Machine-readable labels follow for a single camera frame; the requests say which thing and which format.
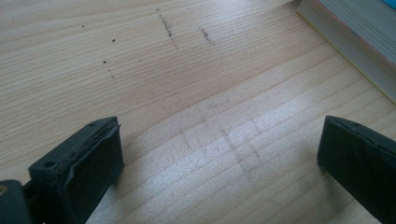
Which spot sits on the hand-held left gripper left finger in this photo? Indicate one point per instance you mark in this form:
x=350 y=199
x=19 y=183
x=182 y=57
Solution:
x=77 y=168

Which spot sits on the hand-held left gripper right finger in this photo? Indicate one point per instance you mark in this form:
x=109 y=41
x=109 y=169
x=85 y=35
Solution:
x=358 y=161

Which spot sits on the yellow book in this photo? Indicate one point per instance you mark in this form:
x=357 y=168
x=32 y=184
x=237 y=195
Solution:
x=351 y=45

